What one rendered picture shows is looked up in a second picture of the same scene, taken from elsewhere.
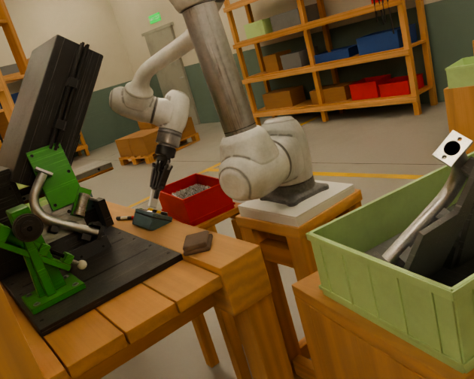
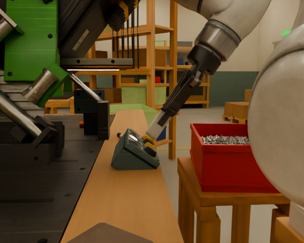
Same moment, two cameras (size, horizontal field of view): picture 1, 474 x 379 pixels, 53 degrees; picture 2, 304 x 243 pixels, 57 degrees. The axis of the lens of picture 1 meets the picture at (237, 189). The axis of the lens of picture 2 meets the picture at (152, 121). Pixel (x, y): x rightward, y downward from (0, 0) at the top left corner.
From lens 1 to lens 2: 1.17 m
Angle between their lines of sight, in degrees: 29
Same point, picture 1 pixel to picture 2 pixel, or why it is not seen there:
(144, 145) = (241, 111)
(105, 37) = (247, 40)
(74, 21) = not seen: hidden behind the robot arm
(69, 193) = (36, 66)
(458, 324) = not seen: outside the picture
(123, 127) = (236, 99)
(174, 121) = (233, 10)
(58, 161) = (42, 18)
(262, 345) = not seen: outside the picture
